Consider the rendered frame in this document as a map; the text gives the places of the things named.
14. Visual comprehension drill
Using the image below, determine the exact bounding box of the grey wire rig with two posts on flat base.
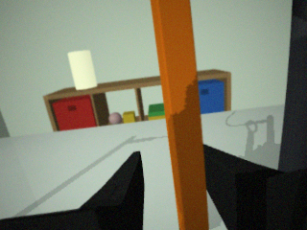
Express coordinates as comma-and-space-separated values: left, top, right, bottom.
277, 0, 307, 173

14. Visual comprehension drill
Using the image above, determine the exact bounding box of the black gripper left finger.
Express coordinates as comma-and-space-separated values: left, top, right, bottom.
0, 151, 145, 230

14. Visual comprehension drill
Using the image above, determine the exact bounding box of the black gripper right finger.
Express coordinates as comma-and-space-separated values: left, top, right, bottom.
203, 144, 307, 230

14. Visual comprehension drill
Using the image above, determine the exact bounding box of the orange bar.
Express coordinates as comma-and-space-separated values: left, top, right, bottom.
151, 0, 209, 230

